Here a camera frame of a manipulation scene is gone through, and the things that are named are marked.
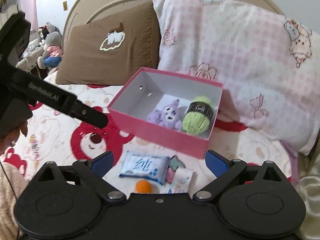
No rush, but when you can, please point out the blue wet wipes pack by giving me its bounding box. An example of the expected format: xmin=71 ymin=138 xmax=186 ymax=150
xmin=119 ymin=151 xmax=170 ymax=185

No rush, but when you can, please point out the purple plush toy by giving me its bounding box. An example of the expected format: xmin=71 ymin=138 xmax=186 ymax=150
xmin=147 ymin=99 xmax=182 ymax=130

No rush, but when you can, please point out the pink cardboard box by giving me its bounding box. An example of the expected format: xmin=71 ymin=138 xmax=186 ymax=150
xmin=108 ymin=68 xmax=223 ymax=159

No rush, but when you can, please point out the green yarn ball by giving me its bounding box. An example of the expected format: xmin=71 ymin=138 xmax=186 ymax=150
xmin=182 ymin=96 xmax=214 ymax=135

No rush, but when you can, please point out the bedside table with cloth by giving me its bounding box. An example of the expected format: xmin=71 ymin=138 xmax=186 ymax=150
xmin=16 ymin=29 xmax=44 ymax=73

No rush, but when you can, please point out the pink curtain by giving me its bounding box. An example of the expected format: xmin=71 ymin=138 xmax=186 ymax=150
xmin=19 ymin=0 xmax=38 ymax=30

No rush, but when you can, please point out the orange ball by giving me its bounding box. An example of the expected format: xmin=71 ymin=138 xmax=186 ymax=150
xmin=135 ymin=180 xmax=152 ymax=194

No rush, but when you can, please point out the beige sleeve forearm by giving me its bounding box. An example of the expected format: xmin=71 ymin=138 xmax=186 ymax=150
xmin=0 ymin=163 xmax=28 ymax=239

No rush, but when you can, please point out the white cabinet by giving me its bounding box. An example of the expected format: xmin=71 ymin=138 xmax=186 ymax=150
xmin=0 ymin=0 xmax=19 ymax=29

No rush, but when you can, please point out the pink checkered pillow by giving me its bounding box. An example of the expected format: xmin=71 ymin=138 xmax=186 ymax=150
xmin=153 ymin=0 xmax=319 ymax=155

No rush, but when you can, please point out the grey plush toy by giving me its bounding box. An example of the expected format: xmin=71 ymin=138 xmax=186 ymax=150
xmin=37 ymin=22 xmax=63 ymax=70

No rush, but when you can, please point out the olive satin quilt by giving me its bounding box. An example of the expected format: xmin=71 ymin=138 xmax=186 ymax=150
xmin=295 ymin=152 xmax=320 ymax=240

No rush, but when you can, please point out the person's left hand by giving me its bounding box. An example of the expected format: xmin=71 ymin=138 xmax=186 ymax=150
xmin=0 ymin=121 xmax=28 ymax=155

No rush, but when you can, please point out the small white tissue pack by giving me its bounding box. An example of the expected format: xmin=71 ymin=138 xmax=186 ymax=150
xmin=166 ymin=167 xmax=194 ymax=194

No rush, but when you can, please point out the brown pillow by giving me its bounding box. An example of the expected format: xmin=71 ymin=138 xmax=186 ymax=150
xmin=56 ymin=2 xmax=161 ymax=86

